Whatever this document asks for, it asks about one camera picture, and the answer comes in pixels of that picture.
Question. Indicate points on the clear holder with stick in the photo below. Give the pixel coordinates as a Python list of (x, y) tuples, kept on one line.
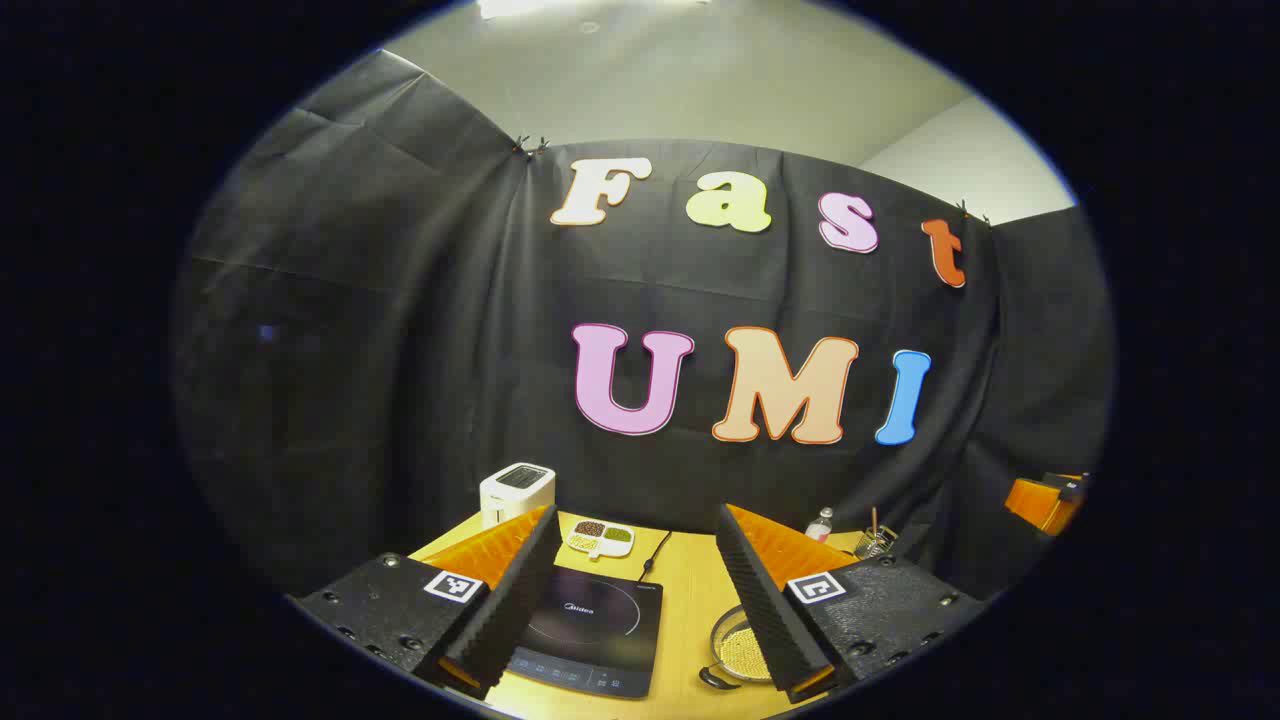
[(874, 542)]

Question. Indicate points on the black induction cooktop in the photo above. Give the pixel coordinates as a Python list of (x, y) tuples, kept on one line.
[(600, 625)]

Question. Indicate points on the white bottle with pink label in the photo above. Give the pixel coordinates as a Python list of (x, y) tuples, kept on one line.
[(819, 527)]

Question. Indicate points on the white toaster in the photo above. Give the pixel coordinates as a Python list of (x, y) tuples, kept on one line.
[(515, 492)]

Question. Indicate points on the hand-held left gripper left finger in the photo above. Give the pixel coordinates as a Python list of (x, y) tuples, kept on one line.
[(510, 605)]

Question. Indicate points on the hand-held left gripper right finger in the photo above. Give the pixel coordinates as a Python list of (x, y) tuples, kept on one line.
[(765, 610)]

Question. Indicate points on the white divided dish of beans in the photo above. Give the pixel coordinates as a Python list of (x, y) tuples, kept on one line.
[(600, 538)]

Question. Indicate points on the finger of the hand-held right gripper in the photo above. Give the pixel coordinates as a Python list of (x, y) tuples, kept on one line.
[(1035, 503)]

